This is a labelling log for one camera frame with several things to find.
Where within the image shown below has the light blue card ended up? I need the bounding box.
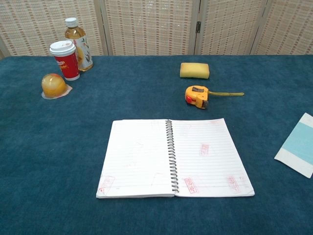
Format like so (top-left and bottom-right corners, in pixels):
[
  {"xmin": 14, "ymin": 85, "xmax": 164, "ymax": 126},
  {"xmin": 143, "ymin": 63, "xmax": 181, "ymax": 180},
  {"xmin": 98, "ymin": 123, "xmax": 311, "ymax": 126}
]
[{"xmin": 274, "ymin": 112, "xmax": 313, "ymax": 179}]

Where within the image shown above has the open spiral lined notebook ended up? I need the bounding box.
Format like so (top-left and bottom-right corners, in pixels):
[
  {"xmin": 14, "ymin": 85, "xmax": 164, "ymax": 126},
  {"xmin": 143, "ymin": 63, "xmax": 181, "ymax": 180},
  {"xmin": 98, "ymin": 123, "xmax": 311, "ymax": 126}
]
[{"xmin": 96, "ymin": 118, "xmax": 255, "ymax": 199}]

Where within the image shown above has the yellow tape measure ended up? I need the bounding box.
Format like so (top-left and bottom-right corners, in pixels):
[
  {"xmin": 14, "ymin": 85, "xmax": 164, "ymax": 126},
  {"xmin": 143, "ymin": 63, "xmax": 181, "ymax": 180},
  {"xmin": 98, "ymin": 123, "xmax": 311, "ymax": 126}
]
[{"xmin": 185, "ymin": 85, "xmax": 245, "ymax": 109}]

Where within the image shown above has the yellow sponge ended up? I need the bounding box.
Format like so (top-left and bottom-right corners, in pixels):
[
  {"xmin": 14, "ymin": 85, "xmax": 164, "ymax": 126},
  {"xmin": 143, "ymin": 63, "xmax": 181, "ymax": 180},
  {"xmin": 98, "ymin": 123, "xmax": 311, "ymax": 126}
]
[{"xmin": 179, "ymin": 62, "xmax": 210, "ymax": 80}]

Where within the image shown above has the woven folding screen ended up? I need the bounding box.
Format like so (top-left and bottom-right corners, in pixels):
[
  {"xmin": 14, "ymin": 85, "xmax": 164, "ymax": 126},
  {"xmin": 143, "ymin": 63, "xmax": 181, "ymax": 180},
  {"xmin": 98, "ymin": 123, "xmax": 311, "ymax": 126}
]
[{"xmin": 0, "ymin": 0, "xmax": 313, "ymax": 59}]

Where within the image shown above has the blue table cloth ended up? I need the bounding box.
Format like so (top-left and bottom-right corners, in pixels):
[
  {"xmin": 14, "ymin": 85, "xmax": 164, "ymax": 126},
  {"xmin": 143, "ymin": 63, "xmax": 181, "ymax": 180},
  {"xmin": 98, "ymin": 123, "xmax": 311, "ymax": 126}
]
[{"xmin": 0, "ymin": 55, "xmax": 313, "ymax": 235}]

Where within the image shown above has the tea bottle white cap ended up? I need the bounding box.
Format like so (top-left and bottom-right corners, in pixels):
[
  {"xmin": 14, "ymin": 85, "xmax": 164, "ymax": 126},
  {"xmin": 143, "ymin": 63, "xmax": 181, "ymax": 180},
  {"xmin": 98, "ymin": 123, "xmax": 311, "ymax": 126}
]
[{"xmin": 64, "ymin": 17, "xmax": 94, "ymax": 72}]

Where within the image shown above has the red paper cup white lid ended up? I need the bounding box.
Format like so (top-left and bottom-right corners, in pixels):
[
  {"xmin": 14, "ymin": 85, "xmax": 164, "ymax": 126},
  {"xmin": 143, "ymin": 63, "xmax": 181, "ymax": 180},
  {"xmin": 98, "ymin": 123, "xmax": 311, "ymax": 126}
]
[{"xmin": 49, "ymin": 40, "xmax": 81, "ymax": 81}]

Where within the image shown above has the orange fruit jelly cup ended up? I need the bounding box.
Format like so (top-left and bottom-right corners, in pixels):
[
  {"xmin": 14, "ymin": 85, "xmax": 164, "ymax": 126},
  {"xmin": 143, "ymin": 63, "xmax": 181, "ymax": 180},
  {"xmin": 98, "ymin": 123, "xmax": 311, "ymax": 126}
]
[{"xmin": 41, "ymin": 73, "xmax": 73, "ymax": 99}]

